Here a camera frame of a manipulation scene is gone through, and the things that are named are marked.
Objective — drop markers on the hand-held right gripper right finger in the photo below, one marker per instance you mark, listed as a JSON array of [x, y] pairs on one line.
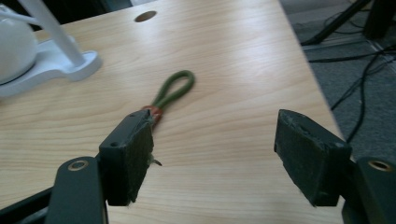
[[308, 161]]

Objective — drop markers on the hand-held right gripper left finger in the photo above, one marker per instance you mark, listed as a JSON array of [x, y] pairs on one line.
[[126, 161]]

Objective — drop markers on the white stand with post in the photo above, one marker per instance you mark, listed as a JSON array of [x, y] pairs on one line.
[[53, 31]]

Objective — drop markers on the black tripod leg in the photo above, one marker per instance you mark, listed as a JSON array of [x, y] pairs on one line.
[[336, 22]]

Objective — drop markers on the white dome-shaped object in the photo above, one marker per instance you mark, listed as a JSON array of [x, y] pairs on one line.
[[15, 49]]

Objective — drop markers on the metal floor rail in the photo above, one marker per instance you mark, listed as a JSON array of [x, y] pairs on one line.
[[336, 45]]

